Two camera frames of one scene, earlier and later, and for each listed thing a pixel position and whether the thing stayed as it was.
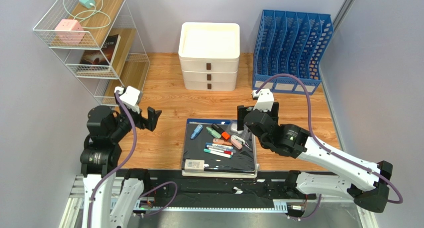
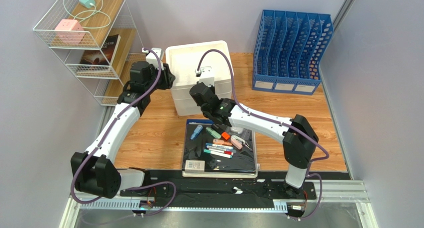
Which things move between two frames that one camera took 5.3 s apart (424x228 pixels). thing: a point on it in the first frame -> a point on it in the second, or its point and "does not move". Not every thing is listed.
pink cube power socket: x=69 y=32 does not move
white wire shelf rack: x=93 y=31 does not move
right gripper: x=253 y=113 -> x=199 y=93
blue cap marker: x=207 y=144 does not move
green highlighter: x=214 y=133 does not move
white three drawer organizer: x=209 y=53 -> x=182 y=60
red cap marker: x=227 y=152 does not move
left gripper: x=151 y=122 -> x=168 y=77
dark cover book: x=104 y=56 does not move
